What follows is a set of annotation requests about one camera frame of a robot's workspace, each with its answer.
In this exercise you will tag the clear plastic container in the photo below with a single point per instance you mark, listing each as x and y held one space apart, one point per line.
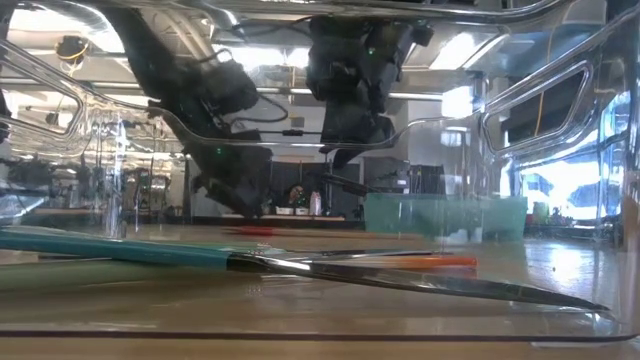
320 320

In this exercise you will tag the person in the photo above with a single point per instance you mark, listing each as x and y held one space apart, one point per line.
296 196

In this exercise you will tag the red cup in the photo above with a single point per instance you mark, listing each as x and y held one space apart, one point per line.
530 218

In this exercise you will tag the pale cup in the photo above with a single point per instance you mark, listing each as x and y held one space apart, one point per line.
541 212

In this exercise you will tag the white tub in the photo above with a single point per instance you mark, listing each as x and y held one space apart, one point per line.
284 210
301 210

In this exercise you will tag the teal plastic container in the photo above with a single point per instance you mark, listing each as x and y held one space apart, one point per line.
425 215

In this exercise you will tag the dark shelving unit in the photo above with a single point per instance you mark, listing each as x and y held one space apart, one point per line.
285 175

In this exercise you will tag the wooden bench top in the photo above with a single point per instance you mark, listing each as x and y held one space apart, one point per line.
310 218

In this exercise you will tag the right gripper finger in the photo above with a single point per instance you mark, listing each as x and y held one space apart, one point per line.
345 157
357 130

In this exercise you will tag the background black robot arm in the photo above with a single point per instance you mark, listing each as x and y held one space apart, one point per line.
350 185

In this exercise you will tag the white bottle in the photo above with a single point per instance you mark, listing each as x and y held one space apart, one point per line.
315 202

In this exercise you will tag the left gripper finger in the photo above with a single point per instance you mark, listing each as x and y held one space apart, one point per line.
257 202
222 197

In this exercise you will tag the black yellow ceiling reel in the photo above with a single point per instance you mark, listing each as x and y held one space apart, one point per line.
71 47

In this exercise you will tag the dark cabinet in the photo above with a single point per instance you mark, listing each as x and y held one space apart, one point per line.
395 175

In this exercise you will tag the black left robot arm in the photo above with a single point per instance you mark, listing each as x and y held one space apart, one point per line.
150 60

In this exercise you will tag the large window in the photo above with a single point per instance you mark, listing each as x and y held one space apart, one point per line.
560 185

